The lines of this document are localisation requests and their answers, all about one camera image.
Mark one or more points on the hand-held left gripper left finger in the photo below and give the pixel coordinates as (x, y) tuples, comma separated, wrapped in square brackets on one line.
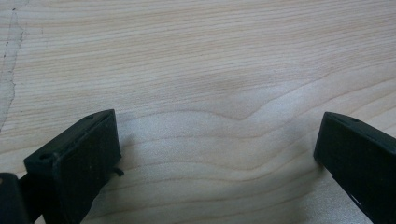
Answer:
[(79, 161)]

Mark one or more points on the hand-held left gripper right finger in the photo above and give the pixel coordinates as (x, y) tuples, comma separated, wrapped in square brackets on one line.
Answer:
[(361, 155)]

